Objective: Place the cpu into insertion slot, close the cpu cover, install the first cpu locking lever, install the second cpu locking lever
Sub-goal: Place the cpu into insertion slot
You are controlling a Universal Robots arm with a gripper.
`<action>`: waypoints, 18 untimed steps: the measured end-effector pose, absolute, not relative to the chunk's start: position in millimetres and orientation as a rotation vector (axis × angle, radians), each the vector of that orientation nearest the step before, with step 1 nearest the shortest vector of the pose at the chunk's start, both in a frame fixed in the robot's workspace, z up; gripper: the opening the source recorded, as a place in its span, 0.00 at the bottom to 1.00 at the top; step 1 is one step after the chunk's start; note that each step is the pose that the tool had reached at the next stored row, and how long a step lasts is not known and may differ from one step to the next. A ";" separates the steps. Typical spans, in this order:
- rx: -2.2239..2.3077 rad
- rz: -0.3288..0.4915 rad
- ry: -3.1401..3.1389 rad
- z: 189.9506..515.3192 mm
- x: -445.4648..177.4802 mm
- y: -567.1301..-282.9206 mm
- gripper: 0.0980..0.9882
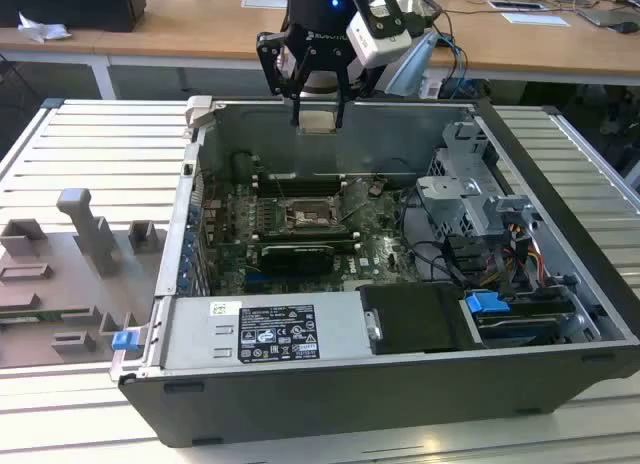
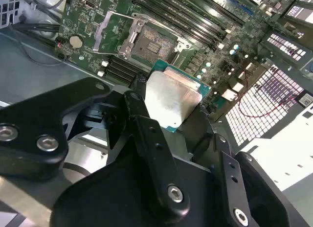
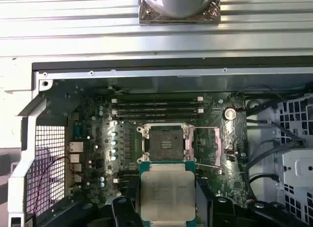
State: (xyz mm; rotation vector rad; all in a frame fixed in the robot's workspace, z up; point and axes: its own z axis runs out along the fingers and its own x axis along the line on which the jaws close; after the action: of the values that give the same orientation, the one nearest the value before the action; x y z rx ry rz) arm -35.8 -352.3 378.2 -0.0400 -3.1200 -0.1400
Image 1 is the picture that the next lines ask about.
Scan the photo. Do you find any dark grey laptop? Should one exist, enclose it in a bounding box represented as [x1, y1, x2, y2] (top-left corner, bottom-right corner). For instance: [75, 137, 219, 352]
[577, 6, 640, 30]

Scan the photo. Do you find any black RAM slot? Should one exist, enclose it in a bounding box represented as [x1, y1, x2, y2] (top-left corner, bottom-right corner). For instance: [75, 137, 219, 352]
[258, 236, 361, 249]
[255, 172, 349, 187]
[257, 229, 357, 240]
[255, 183, 349, 198]

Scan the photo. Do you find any silver CPU plate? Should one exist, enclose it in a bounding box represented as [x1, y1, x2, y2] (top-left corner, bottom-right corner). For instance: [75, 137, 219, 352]
[298, 109, 338, 135]

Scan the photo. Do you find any metal drive cage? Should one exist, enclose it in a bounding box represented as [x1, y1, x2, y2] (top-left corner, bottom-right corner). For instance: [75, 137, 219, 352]
[414, 121, 506, 238]

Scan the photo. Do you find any crumpled white paper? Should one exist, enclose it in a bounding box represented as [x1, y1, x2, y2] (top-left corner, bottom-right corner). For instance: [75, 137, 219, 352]
[17, 11, 72, 44]

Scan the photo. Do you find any grey case latch handle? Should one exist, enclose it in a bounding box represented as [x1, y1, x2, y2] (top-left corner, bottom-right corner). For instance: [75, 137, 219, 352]
[184, 94, 217, 131]

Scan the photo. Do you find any wooden desk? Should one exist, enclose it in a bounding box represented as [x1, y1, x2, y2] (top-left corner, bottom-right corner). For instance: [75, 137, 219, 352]
[0, 0, 640, 100]

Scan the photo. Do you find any CPU socket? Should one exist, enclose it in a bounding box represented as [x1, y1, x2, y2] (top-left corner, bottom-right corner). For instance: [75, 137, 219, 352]
[283, 196, 349, 235]

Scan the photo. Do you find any grey metal bracket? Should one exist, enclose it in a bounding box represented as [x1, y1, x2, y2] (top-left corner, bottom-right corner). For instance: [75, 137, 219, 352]
[487, 193, 544, 226]

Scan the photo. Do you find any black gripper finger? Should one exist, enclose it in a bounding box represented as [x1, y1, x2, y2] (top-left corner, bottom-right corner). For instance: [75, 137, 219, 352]
[333, 58, 389, 130]
[255, 31, 317, 129]

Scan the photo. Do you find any black graphics card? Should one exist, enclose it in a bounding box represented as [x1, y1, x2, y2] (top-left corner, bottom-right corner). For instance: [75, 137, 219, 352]
[259, 242, 335, 276]

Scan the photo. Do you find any black box on desk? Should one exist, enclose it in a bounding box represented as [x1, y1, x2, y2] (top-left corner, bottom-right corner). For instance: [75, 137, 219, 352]
[0, 0, 148, 33]

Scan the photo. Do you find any black plastic shroud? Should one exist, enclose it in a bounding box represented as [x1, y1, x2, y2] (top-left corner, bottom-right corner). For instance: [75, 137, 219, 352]
[359, 283, 474, 356]

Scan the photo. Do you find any black open PC case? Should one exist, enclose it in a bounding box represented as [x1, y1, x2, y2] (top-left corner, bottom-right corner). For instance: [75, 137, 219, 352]
[110, 96, 640, 448]

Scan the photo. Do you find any black cable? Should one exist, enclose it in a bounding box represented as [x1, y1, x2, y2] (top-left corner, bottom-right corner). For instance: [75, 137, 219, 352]
[399, 188, 469, 288]

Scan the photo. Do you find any hard disk in blue carrier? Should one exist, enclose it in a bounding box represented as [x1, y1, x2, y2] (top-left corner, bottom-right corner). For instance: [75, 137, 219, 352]
[463, 291, 576, 348]

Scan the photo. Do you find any coloured wire bundle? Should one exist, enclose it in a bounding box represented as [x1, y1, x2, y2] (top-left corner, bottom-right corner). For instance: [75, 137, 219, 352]
[504, 223, 545, 285]

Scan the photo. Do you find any blue cable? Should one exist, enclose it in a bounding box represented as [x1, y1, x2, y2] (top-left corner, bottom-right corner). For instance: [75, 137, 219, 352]
[437, 31, 471, 99]

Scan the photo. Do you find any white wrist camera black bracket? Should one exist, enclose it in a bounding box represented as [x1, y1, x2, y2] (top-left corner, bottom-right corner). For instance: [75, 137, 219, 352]
[348, 0, 414, 68]

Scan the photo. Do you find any green RAM stick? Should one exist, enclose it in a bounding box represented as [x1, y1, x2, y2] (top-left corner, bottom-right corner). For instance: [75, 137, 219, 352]
[0, 308, 96, 325]

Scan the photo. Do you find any grey power supply unit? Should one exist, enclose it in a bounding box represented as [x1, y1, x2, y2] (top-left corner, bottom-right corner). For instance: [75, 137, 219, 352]
[162, 289, 381, 370]

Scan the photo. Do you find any white framed tablet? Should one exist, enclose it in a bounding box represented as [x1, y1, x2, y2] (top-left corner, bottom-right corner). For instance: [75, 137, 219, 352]
[487, 0, 546, 13]

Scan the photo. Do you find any green motherboard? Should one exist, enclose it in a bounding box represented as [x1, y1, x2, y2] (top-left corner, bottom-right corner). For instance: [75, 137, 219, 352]
[199, 176, 426, 293]

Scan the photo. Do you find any grey parts rack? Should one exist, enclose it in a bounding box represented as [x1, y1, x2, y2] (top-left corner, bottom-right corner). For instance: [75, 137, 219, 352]
[0, 187, 169, 370]

